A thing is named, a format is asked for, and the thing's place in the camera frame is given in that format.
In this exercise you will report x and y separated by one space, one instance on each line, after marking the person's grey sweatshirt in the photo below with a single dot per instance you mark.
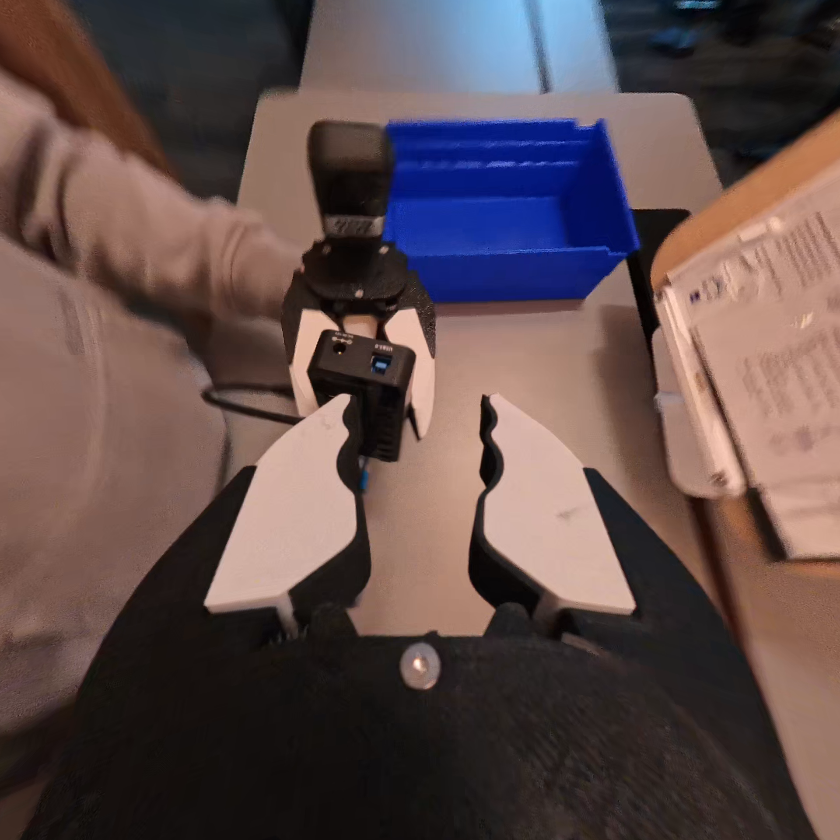
79 459

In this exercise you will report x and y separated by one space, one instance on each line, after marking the black usb hub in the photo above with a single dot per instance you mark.
358 364

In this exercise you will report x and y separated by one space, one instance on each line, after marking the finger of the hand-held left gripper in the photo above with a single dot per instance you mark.
308 328
420 374

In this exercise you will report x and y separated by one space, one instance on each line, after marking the person's left forearm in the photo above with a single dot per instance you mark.
164 216

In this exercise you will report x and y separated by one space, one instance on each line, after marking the blue plastic bin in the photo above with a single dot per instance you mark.
499 275

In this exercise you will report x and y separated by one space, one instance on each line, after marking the white clipboard stand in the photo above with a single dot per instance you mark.
689 453

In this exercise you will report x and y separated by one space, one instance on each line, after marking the brown wooden panel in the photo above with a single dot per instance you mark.
59 52

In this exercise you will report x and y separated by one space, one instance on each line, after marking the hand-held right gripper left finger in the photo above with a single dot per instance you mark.
289 518

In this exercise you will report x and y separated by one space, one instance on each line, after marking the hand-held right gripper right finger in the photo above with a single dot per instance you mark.
551 525

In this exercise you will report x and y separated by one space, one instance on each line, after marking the wooden clipboard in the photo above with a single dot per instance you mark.
709 216

